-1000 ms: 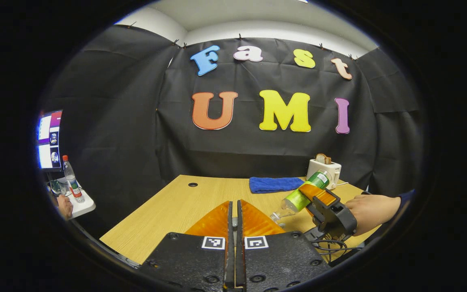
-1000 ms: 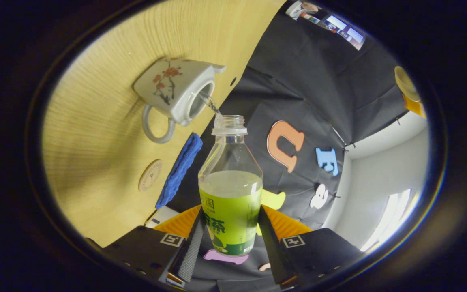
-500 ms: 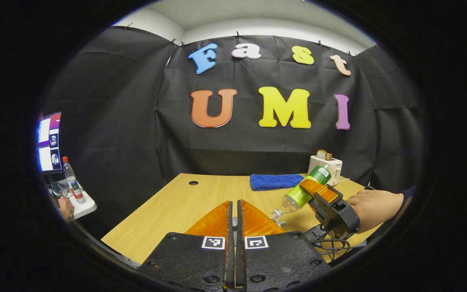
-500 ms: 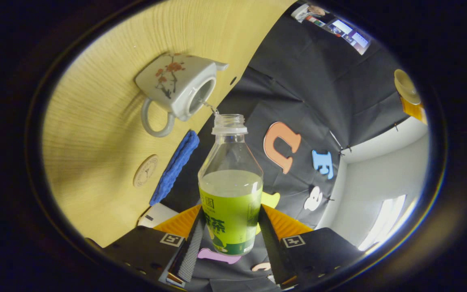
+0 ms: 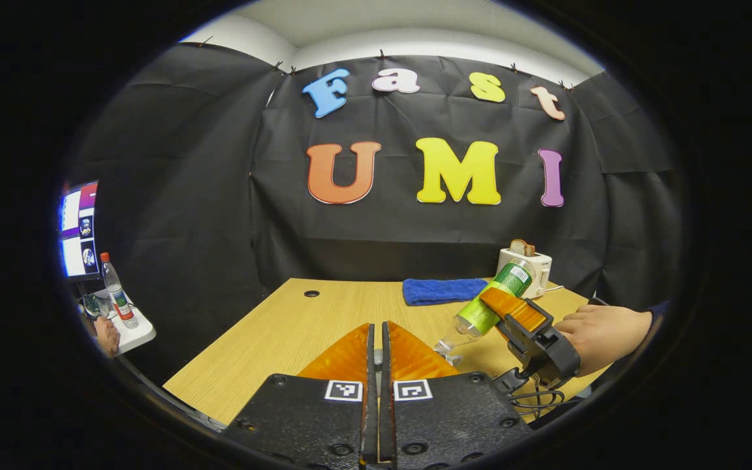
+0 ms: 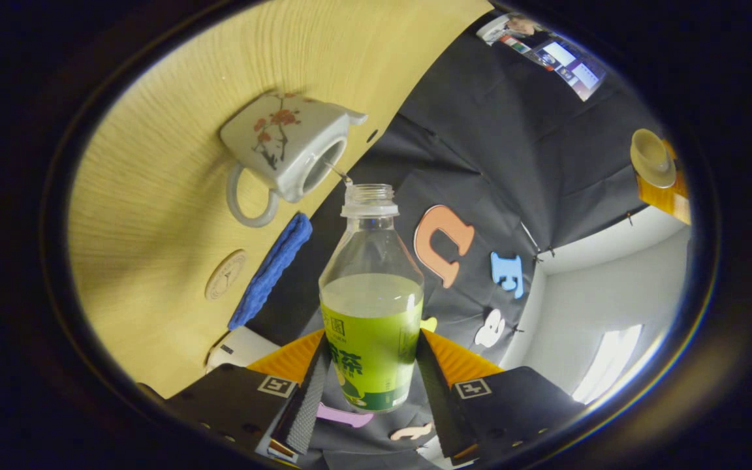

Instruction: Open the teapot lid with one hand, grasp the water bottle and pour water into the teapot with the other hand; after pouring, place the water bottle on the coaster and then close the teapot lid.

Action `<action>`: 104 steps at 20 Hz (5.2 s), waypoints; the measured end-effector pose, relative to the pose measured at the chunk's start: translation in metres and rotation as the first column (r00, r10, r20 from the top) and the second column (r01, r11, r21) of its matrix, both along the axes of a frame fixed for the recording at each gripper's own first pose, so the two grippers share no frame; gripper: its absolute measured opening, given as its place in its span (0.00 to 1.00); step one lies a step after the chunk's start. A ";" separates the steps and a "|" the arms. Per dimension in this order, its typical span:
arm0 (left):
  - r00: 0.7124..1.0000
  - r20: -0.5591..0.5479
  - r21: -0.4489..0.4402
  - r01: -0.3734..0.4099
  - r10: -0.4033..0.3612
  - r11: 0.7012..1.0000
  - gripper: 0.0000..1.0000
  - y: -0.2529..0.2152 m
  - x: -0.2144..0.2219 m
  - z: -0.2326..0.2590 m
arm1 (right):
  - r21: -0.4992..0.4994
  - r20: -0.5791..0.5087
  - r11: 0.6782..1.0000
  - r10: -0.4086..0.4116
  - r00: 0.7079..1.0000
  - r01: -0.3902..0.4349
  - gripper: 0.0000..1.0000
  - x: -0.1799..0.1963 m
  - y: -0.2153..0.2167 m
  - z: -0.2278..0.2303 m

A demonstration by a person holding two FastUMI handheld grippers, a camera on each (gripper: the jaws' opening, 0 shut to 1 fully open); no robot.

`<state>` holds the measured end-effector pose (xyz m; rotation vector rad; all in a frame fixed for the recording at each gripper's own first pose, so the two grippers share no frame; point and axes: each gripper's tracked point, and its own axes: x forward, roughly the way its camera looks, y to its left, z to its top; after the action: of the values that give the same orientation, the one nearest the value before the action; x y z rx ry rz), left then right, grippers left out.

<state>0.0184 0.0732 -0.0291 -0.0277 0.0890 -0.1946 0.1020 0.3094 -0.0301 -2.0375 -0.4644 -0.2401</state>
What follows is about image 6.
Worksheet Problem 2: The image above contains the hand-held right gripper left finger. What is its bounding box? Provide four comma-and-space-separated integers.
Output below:
164, 328, 331, 458

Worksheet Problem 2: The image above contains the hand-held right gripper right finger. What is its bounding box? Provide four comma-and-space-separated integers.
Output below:
415, 328, 586, 461

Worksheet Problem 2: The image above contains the white teacup lid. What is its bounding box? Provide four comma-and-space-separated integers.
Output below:
631, 129, 677, 190

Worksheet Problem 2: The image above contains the round brown coaster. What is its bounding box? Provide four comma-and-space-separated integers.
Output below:
204, 249, 247, 301

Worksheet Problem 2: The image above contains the green label water bottle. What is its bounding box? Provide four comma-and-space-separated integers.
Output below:
319, 183, 426, 414

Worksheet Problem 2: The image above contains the white floral teacup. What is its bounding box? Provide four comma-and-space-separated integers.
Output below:
219, 91, 369, 228

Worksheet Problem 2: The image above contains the white toaster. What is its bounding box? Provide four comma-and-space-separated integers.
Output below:
205, 326, 280, 374

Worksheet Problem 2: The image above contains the ceiling light panel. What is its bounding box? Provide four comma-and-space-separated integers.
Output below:
572, 324, 643, 404

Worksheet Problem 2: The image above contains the blue towel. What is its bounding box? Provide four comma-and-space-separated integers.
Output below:
228, 212, 313, 330

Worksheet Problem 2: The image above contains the computer monitor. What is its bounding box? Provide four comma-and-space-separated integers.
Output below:
533, 39, 608, 102

